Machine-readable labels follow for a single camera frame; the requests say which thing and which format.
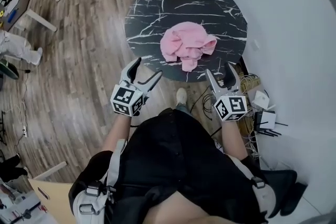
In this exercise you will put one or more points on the white router black antennas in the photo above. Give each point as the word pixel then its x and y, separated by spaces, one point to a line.
pixel 266 119

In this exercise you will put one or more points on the grey shoulder harness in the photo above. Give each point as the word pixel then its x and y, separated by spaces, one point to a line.
pixel 115 162

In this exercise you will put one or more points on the white-legged dark-top desk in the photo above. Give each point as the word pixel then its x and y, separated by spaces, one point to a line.
pixel 23 2

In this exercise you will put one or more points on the person's black top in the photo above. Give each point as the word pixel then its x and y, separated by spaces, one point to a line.
pixel 170 160

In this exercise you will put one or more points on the person's right forearm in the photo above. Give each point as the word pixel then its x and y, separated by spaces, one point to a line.
pixel 233 139

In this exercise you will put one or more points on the black marble round table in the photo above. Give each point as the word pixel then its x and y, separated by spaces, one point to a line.
pixel 183 8

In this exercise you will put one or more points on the light wooden desk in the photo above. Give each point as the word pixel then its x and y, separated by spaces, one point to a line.
pixel 55 199

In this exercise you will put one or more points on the white square router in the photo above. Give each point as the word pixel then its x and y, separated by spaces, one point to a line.
pixel 262 99

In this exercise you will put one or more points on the white work table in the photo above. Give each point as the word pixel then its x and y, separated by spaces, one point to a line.
pixel 15 204

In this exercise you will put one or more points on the pink sweatshirt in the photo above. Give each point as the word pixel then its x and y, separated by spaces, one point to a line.
pixel 183 36

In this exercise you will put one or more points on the white power strip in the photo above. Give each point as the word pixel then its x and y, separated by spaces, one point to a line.
pixel 25 131

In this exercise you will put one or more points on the person's blue jeans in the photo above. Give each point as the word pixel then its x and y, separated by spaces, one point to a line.
pixel 183 108

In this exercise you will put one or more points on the person's left forearm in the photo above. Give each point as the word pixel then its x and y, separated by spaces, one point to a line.
pixel 115 133

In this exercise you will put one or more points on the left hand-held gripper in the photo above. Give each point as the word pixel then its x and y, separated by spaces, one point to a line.
pixel 123 101

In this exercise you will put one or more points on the cardboard box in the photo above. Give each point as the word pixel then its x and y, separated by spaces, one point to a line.
pixel 248 81

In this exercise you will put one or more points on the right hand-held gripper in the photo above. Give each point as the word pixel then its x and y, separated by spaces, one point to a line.
pixel 231 107

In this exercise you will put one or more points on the black office chair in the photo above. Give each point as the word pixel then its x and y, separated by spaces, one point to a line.
pixel 283 191

